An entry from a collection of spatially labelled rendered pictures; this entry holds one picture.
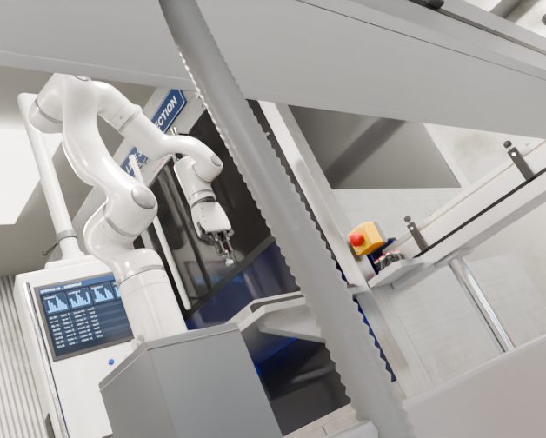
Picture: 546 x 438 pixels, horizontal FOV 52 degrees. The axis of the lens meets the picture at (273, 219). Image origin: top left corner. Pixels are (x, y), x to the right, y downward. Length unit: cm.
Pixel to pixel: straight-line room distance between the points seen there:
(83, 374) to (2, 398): 372
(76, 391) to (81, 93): 114
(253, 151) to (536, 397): 22
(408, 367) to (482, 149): 262
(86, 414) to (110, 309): 41
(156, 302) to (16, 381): 476
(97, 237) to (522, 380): 122
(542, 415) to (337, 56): 34
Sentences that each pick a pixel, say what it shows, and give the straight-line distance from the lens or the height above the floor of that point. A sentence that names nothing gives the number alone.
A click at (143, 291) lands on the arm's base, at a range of 135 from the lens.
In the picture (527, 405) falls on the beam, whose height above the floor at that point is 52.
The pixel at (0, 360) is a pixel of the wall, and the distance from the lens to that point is 608.
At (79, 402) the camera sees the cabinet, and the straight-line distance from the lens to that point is 224.
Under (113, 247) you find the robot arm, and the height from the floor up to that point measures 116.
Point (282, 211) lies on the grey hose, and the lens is 29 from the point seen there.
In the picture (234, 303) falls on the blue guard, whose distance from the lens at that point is 212.
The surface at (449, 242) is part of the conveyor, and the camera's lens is 163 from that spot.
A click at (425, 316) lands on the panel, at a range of 180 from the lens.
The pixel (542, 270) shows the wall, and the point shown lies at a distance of 393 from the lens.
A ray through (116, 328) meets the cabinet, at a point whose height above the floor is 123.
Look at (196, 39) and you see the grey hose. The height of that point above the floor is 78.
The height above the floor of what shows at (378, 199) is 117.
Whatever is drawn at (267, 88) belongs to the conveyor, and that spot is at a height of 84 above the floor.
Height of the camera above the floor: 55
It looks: 21 degrees up
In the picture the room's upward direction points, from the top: 25 degrees counter-clockwise
